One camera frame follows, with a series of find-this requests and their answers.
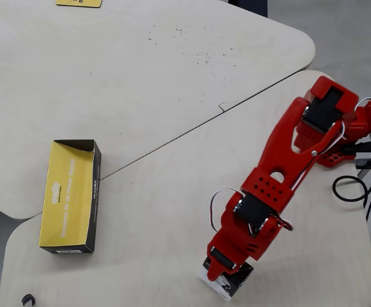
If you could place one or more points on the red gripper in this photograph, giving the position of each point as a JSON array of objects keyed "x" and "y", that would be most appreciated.
[{"x": 221, "y": 257}]

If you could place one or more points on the small black box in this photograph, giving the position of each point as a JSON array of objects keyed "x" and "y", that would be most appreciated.
[{"x": 238, "y": 281}]

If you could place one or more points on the red robot arm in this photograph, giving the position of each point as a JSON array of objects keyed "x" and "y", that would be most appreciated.
[{"x": 279, "y": 144}]

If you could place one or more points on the red perforated robot base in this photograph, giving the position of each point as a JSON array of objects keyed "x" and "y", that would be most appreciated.
[{"x": 334, "y": 158}]

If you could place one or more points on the long yellow and black box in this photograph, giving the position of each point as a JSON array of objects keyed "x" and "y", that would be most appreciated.
[{"x": 68, "y": 198}]

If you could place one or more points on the grey metal table clamp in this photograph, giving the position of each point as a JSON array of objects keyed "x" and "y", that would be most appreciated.
[{"x": 366, "y": 163}]

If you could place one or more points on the small black clip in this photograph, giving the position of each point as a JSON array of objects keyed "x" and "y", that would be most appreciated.
[{"x": 28, "y": 300}]

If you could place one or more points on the dark chair part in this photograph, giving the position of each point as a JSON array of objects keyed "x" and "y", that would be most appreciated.
[{"x": 249, "y": 5}]

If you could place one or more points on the yellow card with black print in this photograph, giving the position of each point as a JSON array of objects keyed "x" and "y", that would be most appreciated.
[{"x": 80, "y": 2}]

